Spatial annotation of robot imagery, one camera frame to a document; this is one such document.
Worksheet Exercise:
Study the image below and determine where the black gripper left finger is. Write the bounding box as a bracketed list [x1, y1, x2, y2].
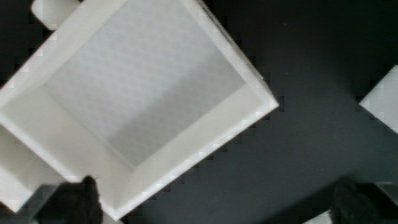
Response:
[36, 176, 103, 224]

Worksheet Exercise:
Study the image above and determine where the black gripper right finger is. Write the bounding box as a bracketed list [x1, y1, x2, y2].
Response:
[329, 179, 398, 224]

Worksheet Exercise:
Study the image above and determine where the white drawer cabinet frame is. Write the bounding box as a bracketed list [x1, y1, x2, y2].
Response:
[359, 65, 398, 134]

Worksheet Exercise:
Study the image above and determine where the white drawer box front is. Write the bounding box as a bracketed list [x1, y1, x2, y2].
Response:
[0, 0, 279, 219]

